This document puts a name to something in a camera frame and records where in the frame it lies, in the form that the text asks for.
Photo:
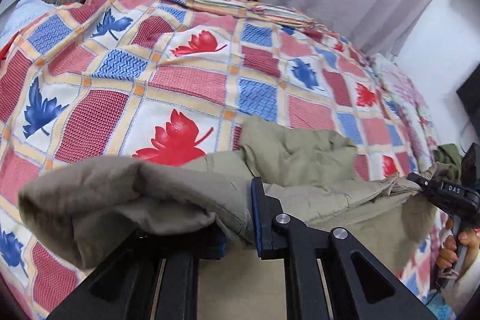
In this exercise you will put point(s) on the patchwork leaf bedspread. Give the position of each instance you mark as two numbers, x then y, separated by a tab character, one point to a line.
159	82

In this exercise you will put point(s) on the person's right hand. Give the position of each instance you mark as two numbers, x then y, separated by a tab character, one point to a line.
448	253

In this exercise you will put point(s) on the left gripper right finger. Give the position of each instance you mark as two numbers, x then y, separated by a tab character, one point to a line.
328	275

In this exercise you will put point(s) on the beige quilted jacket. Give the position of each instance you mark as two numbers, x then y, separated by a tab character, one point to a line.
83	211

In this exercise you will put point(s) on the black wall television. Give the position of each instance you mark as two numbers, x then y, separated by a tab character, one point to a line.
469	95

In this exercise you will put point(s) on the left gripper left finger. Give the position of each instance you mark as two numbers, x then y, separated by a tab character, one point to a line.
147	277

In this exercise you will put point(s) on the pile of clothes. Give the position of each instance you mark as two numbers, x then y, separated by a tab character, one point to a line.
449	155

